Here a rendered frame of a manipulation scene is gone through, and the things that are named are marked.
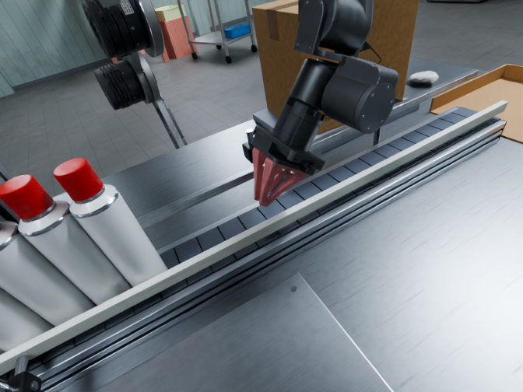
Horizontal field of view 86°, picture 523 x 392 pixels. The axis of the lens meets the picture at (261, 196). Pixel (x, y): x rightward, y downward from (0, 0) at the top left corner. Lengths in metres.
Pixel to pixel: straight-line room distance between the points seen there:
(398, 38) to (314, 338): 0.67
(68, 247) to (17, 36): 7.21
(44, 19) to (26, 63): 0.91
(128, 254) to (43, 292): 0.10
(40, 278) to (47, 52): 7.21
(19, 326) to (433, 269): 0.54
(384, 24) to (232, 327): 0.67
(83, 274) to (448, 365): 0.43
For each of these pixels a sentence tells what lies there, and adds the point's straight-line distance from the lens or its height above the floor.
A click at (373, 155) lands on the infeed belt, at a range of 0.60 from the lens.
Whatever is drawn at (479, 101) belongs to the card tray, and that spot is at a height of 0.83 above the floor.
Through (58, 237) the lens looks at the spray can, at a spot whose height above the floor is 1.02.
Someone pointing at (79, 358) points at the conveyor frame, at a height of 0.87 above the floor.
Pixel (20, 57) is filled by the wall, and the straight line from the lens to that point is 7.56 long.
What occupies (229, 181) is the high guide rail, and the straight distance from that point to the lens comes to 0.43.
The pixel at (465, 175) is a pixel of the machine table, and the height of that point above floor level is 0.83.
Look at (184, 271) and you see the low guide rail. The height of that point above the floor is 0.91.
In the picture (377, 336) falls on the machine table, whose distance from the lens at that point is 0.42.
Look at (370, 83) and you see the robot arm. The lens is 0.33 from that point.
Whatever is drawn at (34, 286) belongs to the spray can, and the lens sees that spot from 0.41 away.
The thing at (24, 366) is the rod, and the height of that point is 0.91.
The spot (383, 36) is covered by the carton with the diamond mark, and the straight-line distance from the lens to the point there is 0.77.
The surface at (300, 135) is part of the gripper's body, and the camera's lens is 0.38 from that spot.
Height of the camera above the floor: 1.21
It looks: 40 degrees down
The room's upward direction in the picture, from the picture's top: 12 degrees counter-clockwise
